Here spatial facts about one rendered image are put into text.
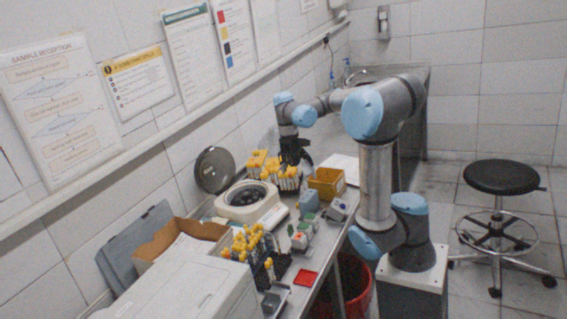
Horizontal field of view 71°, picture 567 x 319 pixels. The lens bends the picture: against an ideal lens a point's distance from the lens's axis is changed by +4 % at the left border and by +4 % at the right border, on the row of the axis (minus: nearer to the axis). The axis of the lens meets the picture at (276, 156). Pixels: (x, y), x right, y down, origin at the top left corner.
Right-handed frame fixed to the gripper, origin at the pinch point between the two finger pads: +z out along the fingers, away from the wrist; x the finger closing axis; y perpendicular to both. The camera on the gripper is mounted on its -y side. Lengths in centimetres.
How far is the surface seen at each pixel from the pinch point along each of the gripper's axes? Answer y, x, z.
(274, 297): 45.6, 12.7, 15.5
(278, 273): 34.0, 6.3, 18.5
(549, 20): -227, 76, -5
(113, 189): 48, -48, -16
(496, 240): -93, 63, 88
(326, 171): -26.8, -2.6, 13.3
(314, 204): -3.8, 2.1, 15.7
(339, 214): -1.1, 14.7, 16.3
